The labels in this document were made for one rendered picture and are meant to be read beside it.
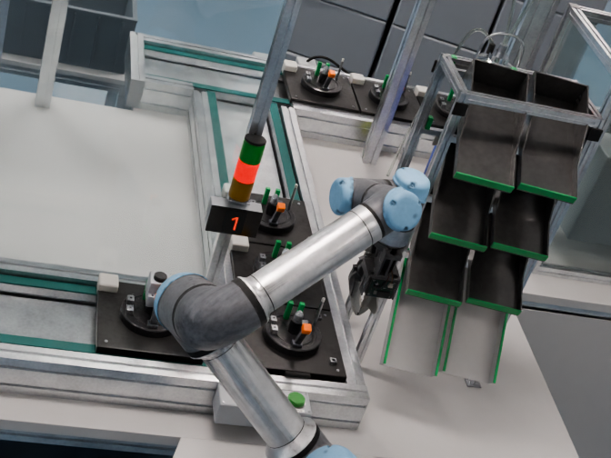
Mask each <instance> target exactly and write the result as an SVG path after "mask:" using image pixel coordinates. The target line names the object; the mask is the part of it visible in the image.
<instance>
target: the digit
mask: <svg viewBox="0 0 611 458"><path fill-rule="evenodd" d="M246 216H247V213H241V212H235V211H229V210H227V211H226V214H225V220H224V222H223V226H222V229H221V232H228V233H234V234H241V233H242V230H243V227H244V223H245V219H246Z"/></svg>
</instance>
